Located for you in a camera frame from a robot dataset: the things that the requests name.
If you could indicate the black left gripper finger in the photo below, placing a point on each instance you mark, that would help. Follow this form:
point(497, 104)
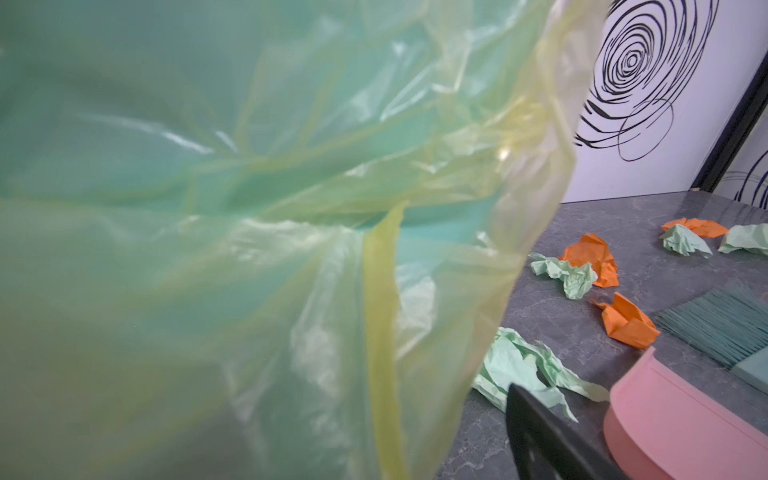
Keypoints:
point(544, 447)

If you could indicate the pink plastic dustpan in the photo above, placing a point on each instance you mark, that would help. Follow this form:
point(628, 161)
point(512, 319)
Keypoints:
point(658, 426)

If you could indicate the green hand brush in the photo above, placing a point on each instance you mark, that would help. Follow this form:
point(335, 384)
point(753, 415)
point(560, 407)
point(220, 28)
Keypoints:
point(729, 325)

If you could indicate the large green paper scrap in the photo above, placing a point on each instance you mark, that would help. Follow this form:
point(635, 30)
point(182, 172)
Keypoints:
point(513, 361)

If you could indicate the orange folded paper scrap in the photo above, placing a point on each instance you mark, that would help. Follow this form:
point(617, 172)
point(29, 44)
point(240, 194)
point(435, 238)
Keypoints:
point(626, 323)

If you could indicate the green crumpled paper scrap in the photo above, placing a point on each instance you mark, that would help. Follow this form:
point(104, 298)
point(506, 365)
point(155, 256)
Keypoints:
point(577, 281)

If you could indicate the orange crumpled paper scrap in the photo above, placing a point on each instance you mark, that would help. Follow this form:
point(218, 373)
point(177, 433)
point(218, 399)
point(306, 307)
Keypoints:
point(594, 250)

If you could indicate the green paper scrap far corner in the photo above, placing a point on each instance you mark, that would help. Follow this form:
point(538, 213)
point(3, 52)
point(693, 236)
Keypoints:
point(683, 241)

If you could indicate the orange paper scrap far corner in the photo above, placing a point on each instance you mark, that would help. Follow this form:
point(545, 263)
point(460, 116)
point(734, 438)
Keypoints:
point(702, 228)

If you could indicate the green paper scrap far right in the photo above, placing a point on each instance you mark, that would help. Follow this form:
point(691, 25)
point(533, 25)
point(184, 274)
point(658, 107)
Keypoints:
point(749, 238)

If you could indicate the green bin with plastic liner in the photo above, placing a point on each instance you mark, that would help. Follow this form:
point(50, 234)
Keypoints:
point(269, 239)

